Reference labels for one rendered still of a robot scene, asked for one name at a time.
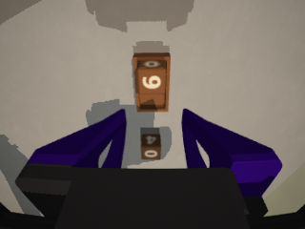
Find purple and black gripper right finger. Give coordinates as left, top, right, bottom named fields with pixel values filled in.
left=181, top=109, right=282, bottom=198

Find brown number cube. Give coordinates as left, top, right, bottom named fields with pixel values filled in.
left=141, top=134, right=161, bottom=159
left=137, top=60, right=166, bottom=94

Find brown wooden tray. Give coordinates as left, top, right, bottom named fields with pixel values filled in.
left=133, top=52, right=171, bottom=112

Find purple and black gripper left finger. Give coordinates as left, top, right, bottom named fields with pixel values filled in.
left=26, top=109, right=127, bottom=168

